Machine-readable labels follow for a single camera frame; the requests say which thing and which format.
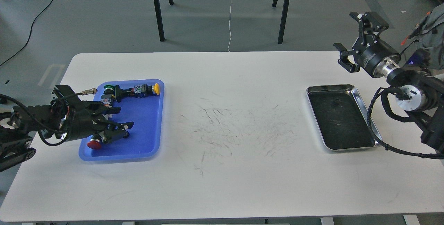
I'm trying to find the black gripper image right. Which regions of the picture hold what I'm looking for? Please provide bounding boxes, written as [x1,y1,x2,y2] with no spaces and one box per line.
[333,12,401,78]

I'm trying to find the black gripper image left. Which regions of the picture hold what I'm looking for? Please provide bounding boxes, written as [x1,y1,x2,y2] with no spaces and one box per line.
[61,102,134,144]

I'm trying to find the blue plastic tray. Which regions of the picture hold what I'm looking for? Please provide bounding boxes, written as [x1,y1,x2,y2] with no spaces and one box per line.
[79,79,164,162]

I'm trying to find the silver metal tray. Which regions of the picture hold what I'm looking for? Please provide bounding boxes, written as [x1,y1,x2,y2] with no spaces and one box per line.
[306,84,381,152]

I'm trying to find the grey backpack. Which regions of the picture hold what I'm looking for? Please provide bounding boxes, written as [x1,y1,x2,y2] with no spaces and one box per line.
[401,4,444,70]

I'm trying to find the black stand leg right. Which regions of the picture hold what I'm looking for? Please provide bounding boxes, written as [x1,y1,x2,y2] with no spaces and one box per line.
[272,0,294,44]

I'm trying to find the black caster wheel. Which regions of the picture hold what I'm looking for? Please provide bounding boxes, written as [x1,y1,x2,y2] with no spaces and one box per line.
[0,95,8,105]

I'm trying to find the red push button switch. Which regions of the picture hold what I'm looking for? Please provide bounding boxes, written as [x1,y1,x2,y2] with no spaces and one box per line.
[87,135,102,150]

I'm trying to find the green push button switch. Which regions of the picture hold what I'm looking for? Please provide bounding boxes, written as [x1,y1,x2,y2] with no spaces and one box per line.
[103,84,116,95]

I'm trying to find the yellow push button switch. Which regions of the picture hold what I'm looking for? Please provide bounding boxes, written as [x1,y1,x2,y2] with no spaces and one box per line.
[120,83,161,98]

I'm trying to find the black floor cable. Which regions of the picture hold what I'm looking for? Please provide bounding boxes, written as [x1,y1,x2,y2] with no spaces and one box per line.
[0,0,97,68]

